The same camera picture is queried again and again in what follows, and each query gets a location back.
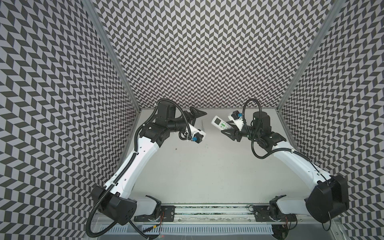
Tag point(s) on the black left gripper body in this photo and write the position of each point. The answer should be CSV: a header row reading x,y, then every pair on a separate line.
x,y
182,121

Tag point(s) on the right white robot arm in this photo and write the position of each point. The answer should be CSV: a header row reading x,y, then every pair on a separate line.
x,y
328,196

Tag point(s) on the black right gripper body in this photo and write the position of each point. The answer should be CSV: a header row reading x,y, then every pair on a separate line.
x,y
237,132

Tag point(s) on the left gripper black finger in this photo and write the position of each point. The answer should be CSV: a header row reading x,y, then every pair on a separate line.
x,y
192,120
196,113

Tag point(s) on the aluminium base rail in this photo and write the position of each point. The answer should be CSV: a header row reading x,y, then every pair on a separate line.
x,y
216,214

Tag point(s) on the white remote with green buttons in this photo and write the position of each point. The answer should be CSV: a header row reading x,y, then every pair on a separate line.
x,y
221,124

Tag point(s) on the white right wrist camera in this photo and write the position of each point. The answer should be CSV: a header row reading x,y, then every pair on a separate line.
x,y
237,118

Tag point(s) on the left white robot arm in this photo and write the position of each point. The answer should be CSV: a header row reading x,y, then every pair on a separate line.
x,y
113,202

